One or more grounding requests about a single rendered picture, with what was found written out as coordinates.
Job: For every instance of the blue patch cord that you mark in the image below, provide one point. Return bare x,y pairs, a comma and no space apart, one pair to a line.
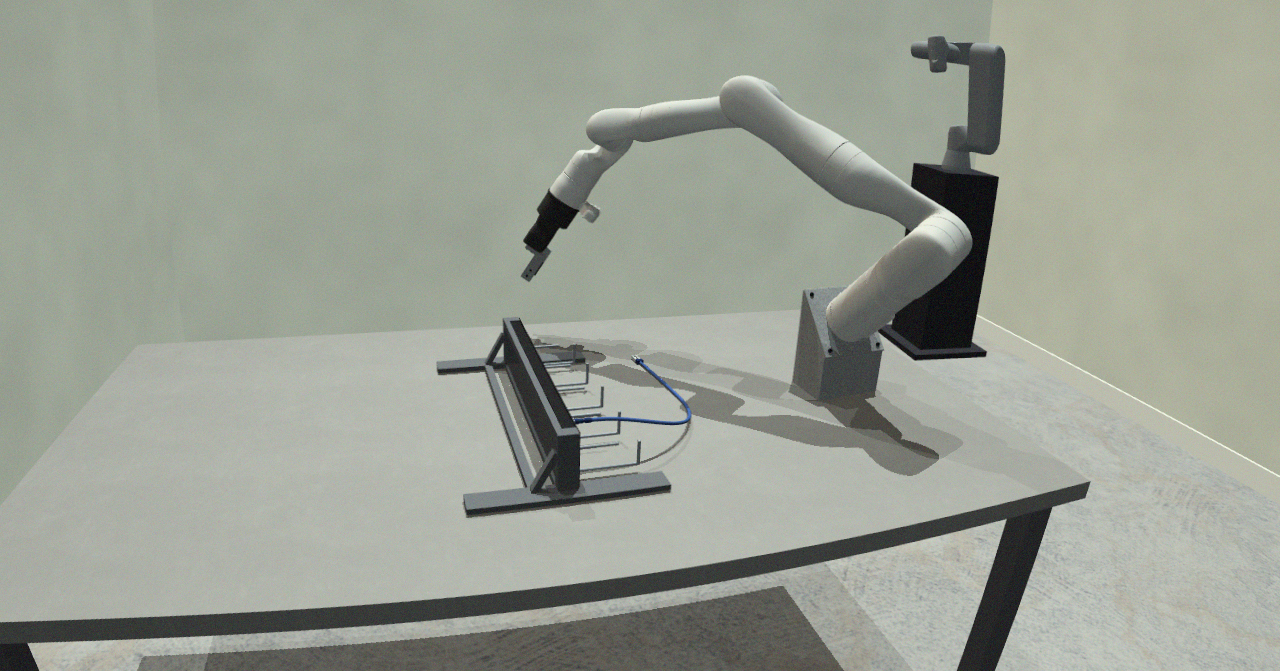
589,420

